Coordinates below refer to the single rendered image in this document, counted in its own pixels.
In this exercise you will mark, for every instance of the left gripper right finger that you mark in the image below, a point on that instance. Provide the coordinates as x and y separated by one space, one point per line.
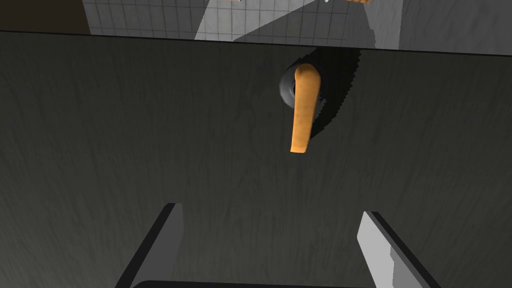
386 256

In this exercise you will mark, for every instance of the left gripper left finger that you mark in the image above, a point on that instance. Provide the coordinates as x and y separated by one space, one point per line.
158 248

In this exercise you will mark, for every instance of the dark grey door leaf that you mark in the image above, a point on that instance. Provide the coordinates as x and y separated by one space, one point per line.
120 140

